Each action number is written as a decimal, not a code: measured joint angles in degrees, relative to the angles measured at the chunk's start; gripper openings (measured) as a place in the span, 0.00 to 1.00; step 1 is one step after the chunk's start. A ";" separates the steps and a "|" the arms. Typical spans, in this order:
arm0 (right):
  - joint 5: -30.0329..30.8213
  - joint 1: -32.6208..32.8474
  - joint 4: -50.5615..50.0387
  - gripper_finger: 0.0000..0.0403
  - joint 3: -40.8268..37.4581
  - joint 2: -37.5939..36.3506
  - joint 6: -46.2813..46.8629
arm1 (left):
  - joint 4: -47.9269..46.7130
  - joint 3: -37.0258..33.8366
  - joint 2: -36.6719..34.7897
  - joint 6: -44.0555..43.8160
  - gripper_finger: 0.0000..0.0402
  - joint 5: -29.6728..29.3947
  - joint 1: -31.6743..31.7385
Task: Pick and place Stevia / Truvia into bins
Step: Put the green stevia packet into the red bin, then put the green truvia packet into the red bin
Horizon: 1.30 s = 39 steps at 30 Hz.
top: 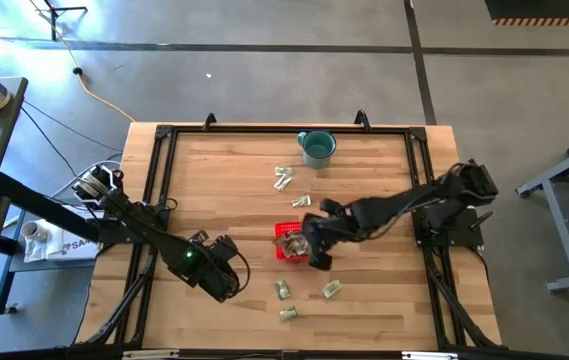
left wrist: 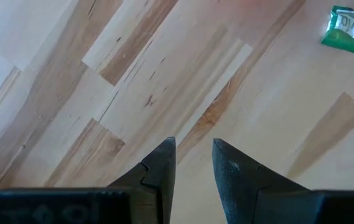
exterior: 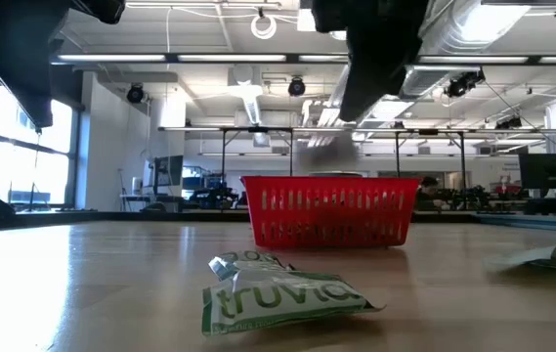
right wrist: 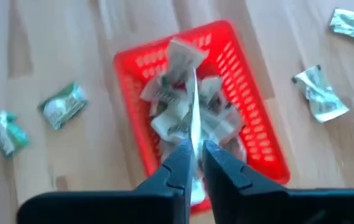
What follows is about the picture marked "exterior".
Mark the white coiled cable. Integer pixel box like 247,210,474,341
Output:
250,13,278,41

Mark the long ceiling light bar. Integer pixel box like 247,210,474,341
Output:
52,52,556,66

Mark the black computer monitor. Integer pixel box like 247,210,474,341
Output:
152,154,185,188
518,153,556,191

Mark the white green sweetener packet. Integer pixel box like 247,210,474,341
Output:
483,243,556,272
207,250,296,276

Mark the black metal gantry frame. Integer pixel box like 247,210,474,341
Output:
220,125,295,177
394,127,467,187

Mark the white green Truvia packet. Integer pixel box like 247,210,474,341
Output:
200,266,387,337

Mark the black round ceiling camera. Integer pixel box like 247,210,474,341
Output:
126,83,145,105
287,76,307,98

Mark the dark machine with blue parts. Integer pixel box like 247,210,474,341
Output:
183,165,240,211

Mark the red plastic slotted basket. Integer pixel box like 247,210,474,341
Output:
239,174,421,249

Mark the person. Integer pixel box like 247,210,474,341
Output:
414,176,449,212

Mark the large bright window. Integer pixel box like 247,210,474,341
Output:
0,85,82,210

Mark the distant black robot rig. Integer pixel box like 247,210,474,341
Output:
448,184,494,212

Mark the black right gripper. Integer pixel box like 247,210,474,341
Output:
311,0,430,124

